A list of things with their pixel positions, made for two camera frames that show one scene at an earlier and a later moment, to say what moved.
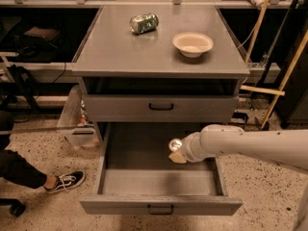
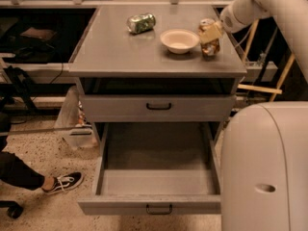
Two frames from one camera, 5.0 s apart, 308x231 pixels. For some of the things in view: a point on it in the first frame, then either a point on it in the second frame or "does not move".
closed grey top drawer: (156, 109) does not move
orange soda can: (175, 144) -> (209, 32)
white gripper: (187, 148) -> (228, 20)
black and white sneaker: (66, 182) does not move
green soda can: (143, 23) does not move
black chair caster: (16, 207) does not move
